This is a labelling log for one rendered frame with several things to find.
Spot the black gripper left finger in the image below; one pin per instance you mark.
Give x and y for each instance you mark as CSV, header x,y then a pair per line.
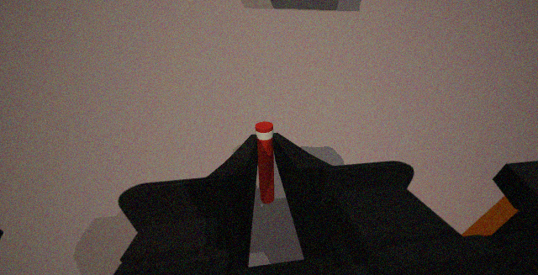
x,y
227,193

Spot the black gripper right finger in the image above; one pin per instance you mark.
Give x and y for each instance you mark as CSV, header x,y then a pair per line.
x,y
309,184

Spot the red peg with white band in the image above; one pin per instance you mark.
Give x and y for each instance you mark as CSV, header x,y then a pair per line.
x,y
264,135

